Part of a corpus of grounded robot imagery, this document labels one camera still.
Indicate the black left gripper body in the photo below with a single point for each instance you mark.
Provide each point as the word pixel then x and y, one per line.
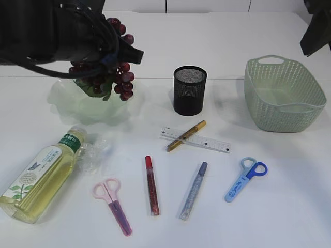
pixel 48 31

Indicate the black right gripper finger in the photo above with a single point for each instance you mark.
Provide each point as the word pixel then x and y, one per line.
pixel 317 34

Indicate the purple artificial grape bunch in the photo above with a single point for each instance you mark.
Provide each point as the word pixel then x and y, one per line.
pixel 120 75

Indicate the clear plastic sheet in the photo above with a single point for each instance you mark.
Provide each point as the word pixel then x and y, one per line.
pixel 91 155

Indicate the green woven plastic basket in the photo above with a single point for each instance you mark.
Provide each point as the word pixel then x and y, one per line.
pixel 284 97

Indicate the black mesh pen cup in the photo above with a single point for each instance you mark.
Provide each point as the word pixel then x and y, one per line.
pixel 189 89

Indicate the gold marker pen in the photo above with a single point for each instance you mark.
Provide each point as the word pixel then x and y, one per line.
pixel 186 135

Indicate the clear plastic ruler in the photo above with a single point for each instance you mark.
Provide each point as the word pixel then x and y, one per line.
pixel 196 140

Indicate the silver glitter glue tube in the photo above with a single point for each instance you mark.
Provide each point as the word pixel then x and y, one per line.
pixel 189 203

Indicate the red glitter glue tube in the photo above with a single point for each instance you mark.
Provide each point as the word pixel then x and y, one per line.
pixel 152 191

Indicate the blue capped scissors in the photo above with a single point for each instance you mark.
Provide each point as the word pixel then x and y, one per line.
pixel 251 168

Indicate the yellow tea bottle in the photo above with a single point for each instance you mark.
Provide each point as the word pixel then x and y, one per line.
pixel 29 195

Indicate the pink purple scissors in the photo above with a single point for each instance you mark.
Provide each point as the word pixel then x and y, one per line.
pixel 107 190

